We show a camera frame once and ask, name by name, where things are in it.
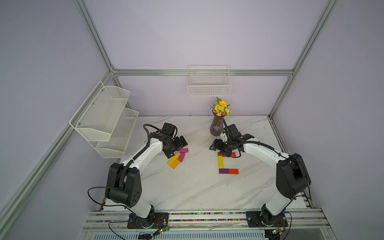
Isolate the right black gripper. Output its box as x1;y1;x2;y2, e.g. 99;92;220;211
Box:
210;138;235;157

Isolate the lime yellow long block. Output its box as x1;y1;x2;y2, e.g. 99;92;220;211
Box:
218;156;225;169

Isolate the dark purple block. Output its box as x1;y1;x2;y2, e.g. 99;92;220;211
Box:
219;169;230;175

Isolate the orange-red block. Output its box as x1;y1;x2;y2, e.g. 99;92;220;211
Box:
229;169;239;175

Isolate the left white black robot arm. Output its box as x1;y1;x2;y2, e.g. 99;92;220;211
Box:
105;123;188;219

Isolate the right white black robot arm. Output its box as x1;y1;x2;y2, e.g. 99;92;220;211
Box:
210;124;312;227

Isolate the yellow flat block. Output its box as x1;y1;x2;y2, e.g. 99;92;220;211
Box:
168;154;180;166

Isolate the dark glass vase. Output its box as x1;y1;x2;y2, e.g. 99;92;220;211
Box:
210;110;224;137

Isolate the orange block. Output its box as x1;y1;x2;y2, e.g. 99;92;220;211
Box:
170;160;181;169

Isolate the yellow flower bouquet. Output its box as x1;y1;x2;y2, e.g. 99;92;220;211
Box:
210;97;231;117

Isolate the lower white mesh shelf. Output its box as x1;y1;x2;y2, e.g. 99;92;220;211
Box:
96;108;139;159

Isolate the white mesh shelf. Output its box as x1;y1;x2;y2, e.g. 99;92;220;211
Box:
96;108;139;159
69;82;131;142

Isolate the upper white mesh shelf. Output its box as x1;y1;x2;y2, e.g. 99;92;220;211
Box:
69;82;131;142

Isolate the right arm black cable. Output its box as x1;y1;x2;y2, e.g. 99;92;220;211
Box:
221;119;314;240

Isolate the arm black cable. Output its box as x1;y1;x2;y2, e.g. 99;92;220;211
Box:
221;119;314;240
87;123;161;240

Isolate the white wire wall basket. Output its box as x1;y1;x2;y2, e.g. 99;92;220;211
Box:
187;65;232;97

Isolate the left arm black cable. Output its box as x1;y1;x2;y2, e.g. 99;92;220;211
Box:
87;123;161;240

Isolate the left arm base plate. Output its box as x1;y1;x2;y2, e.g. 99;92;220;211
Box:
127;212;170;229

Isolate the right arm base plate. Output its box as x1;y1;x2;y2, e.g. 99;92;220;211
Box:
246;211;288;228

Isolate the aluminium front rail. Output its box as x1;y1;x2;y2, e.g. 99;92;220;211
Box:
83;209;331;232

